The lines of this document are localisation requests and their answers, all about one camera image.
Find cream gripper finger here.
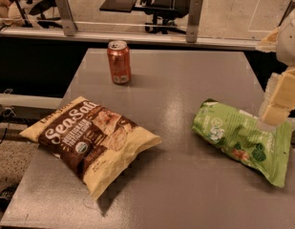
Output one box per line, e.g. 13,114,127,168
255,28,279,52
259,67,295,126

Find green rice chip bag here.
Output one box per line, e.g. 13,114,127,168
192,99,292,188

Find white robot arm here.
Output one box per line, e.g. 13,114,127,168
256,8,295,126

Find brown sea salt chip bag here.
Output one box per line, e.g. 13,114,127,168
20,96,161,199

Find black office chair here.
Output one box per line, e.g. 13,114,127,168
99,0,190,34

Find orange soda can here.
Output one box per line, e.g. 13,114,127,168
107,41,131,84

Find right metal rail bracket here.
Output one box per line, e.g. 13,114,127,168
186,0,203,43

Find metal rail bracket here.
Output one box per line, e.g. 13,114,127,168
186,0,203,43
55,0,77,36

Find metal barrier rail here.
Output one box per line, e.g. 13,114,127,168
0,27,259,51

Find left metal rail bracket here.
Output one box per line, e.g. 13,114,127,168
55,0,77,36

